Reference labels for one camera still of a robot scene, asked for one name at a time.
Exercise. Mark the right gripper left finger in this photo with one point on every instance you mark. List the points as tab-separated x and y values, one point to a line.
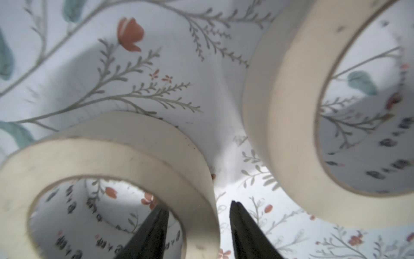
149	240

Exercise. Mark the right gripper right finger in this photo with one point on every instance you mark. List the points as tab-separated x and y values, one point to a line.
249	241

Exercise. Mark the cream masking tape roll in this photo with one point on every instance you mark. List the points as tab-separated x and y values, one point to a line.
329	107
87	191

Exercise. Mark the floral table mat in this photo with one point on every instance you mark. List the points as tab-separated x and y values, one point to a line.
184	63

